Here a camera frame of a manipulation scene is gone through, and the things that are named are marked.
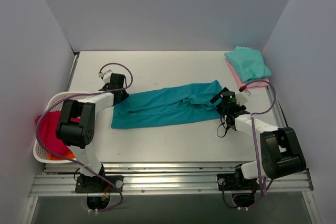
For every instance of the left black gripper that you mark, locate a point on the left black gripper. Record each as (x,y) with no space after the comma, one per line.
(122,95)

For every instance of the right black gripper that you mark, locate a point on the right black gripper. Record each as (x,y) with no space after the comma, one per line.
(218,98)

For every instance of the teal t shirt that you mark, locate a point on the teal t shirt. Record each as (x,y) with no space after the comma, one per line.
(185,104)

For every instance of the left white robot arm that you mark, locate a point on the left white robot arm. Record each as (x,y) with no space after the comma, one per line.
(76,125)

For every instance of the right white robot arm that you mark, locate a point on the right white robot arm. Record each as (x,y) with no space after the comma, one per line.
(277,149)

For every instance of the folded pink t shirt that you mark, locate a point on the folded pink t shirt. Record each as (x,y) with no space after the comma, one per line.
(258,84)

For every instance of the folded mint green t shirt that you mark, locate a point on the folded mint green t shirt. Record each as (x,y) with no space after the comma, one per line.
(248,63)

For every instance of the white plastic laundry basket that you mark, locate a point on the white plastic laundry basket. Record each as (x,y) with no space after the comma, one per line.
(38,152)

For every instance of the crimson red t shirt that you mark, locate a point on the crimson red t shirt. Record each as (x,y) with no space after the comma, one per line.
(47,133)

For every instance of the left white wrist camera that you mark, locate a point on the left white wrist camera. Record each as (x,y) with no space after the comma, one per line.
(105,76)

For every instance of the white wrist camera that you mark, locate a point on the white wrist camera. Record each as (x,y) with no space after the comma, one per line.
(105,76)
(243,95)

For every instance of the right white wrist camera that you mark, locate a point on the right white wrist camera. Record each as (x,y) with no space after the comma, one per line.
(243,95)

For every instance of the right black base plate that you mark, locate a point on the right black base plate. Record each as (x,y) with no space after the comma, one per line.
(236,182)

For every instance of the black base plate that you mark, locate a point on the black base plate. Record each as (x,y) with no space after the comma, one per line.
(90,185)
(236,182)

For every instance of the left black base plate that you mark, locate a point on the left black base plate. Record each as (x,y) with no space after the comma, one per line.
(90,185)

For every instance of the aluminium rail frame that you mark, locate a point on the aluminium rail frame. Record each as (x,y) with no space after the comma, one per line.
(180,157)

